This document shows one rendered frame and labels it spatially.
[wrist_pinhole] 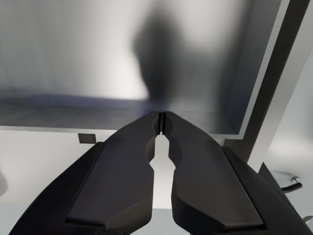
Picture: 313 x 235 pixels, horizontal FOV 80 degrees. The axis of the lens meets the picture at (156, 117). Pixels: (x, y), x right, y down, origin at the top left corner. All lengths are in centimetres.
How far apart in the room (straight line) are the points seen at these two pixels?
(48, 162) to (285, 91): 24
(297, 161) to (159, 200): 154
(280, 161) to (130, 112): 156
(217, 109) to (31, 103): 16
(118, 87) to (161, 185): 13
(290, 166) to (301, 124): 37
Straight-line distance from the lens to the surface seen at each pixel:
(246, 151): 18
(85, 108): 17
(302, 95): 140
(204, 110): 17
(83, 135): 20
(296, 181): 187
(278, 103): 19
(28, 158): 24
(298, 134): 156
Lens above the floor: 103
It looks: 59 degrees down
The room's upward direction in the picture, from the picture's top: 179 degrees counter-clockwise
